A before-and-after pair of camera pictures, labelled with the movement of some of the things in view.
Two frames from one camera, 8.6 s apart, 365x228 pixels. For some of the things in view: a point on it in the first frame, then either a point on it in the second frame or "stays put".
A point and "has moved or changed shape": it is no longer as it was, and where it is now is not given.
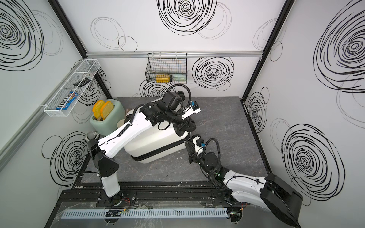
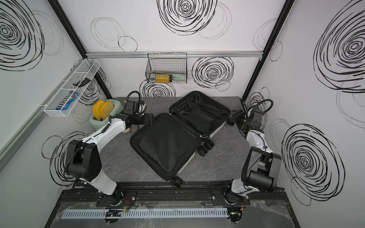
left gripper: (186, 124) to (147, 120)
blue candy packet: (64, 104) stays put
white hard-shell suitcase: (160, 142) has moved or changed shape
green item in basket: (179, 77) stays put
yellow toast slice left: (97, 108) stays put
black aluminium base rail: (153, 194) stays put
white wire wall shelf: (63, 102) stays put
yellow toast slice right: (106, 109) stays put
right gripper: (192, 153) to (238, 115)
